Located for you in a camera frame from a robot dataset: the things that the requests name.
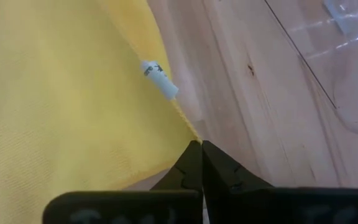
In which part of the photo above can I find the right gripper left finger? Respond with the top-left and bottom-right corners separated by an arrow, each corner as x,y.
42,140 -> 203,224

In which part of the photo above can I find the clear plastic bin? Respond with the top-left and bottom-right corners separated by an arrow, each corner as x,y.
264,0 -> 358,135

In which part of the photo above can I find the yellow towel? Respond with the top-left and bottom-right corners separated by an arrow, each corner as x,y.
0,0 -> 202,224

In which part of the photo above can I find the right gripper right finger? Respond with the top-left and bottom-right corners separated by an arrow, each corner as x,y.
202,140 -> 358,224

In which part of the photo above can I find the white label black print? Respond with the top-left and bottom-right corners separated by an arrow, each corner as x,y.
140,60 -> 180,101

